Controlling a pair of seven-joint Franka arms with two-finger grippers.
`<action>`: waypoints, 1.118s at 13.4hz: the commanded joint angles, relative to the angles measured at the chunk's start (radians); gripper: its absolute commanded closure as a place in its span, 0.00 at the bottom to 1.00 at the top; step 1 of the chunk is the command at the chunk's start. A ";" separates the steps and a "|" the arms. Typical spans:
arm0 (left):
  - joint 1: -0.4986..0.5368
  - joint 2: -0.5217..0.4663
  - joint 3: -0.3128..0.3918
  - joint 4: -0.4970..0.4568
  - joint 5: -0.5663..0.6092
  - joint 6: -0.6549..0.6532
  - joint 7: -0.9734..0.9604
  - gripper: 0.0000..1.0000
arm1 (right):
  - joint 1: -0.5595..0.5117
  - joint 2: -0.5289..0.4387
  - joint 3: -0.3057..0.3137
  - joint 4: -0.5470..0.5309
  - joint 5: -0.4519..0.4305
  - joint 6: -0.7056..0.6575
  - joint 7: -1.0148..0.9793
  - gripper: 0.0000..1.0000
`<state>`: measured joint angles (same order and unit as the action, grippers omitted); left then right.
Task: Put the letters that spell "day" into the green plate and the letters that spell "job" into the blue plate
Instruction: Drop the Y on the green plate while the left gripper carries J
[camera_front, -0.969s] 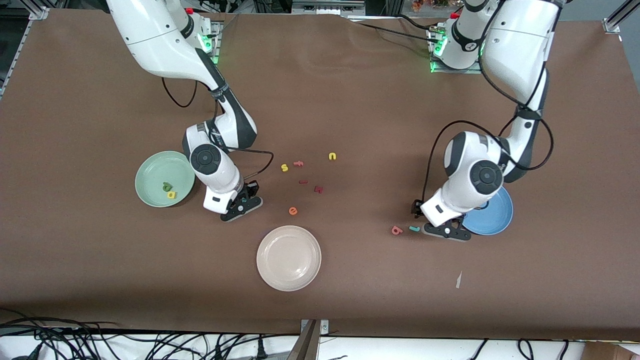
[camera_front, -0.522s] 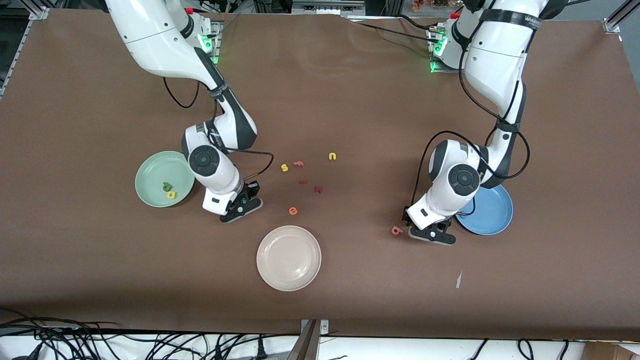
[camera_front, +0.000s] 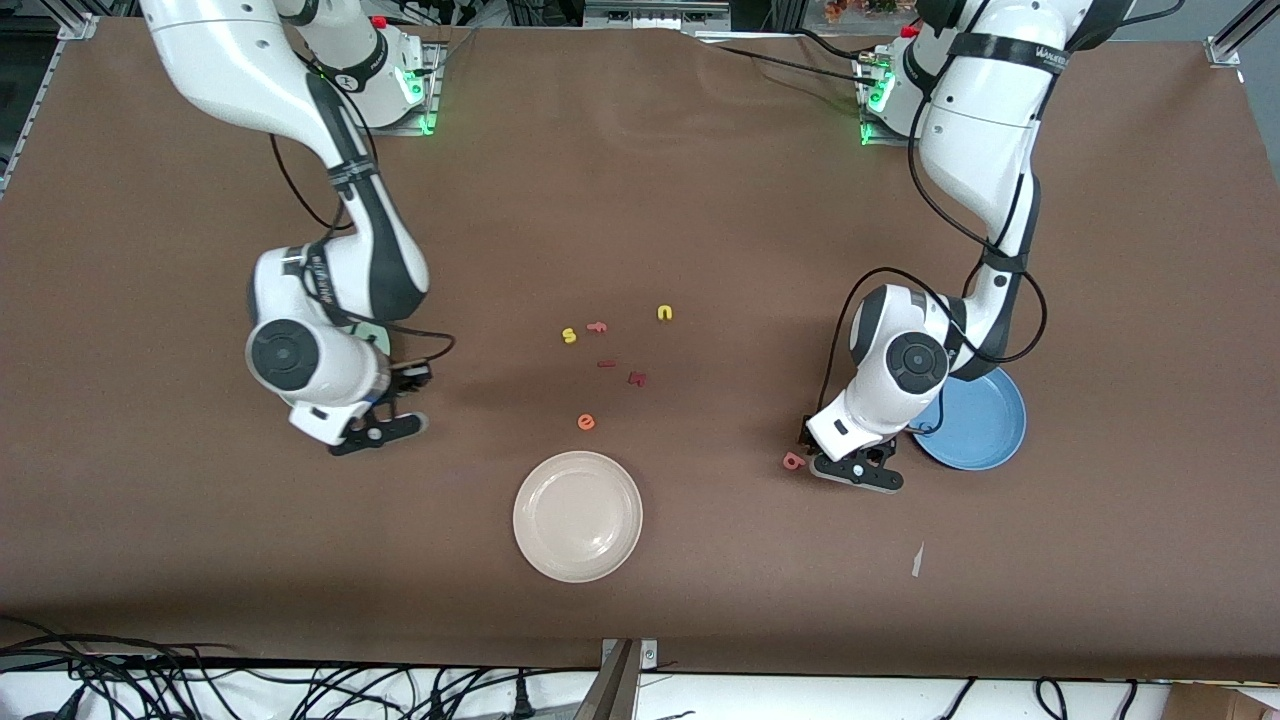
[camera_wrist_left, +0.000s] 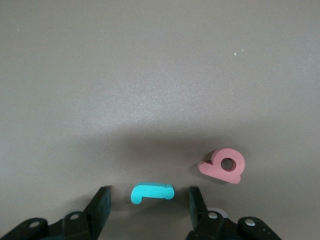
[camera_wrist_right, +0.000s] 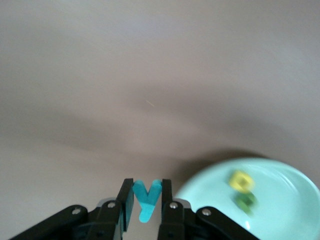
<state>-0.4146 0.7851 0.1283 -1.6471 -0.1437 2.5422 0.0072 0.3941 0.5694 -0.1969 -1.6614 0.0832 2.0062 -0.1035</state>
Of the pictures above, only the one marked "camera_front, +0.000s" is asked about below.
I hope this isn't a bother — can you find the blue plate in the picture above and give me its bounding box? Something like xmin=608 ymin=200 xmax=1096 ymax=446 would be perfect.
xmin=908 ymin=366 xmax=1028 ymax=472

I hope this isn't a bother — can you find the beige plate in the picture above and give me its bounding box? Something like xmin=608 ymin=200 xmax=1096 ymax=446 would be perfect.
xmin=512 ymin=451 xmax=644 ymax=584

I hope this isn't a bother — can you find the cardboard box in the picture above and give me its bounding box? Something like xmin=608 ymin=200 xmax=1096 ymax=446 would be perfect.
xmin=1165 ymin=682 xmax=1280 ymax=720

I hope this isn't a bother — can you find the grey equipment box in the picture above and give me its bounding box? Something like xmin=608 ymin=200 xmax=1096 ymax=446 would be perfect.
xmin=583 ymin=0 xmax=731 ymax=31

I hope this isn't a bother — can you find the orange decoration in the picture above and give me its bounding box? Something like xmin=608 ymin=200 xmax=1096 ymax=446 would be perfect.
xmin=825 ymin=0 xmax=906 ymax=23

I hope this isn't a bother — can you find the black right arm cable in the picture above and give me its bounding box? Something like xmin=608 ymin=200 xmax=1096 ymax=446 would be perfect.
xmin=270 ymin=130 xmax=458 ymax=373

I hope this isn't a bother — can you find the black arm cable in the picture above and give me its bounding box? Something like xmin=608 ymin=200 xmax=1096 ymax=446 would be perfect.
xmin=270 ymin=130 xmax=458 ymax=373
xmin=808 ymin=95 xmax=1049 ymax=433

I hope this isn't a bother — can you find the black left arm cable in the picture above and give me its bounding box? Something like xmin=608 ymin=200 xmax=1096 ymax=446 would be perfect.
xmin=808 ymin=95 xmax=1049 ymax=433

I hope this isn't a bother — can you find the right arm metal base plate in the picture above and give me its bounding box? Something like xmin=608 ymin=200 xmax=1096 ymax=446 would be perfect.
xmin=360 ymin=40 xmax=448 ymax=136

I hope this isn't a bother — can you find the metal table bracket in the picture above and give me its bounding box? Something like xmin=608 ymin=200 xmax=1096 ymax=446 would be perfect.
xmin=600 ymin=638 xmax=659 ymax=673

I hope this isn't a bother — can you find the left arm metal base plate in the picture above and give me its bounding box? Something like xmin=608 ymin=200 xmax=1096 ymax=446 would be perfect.
xmin=855 ymin=55 xmax=926 ymax=149

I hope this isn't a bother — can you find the black cable on table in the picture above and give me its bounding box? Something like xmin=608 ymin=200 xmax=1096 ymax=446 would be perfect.
xmin=695 ymin=28 xmax=881 ymax=86

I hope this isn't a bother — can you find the black cable bundle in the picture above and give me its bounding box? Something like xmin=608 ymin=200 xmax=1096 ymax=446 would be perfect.
xmin=0 ymin=618 xmax=601 ymax=720

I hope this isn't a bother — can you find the aluminium frame rail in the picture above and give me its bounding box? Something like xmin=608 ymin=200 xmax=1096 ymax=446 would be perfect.
xmin=0 ymin=12 xmax=101 ymax=196

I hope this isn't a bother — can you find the aluminium profile with bracket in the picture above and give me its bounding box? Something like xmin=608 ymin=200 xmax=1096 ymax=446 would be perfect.
xmin=1205 ymin=0 xmax=1280 ymax=69

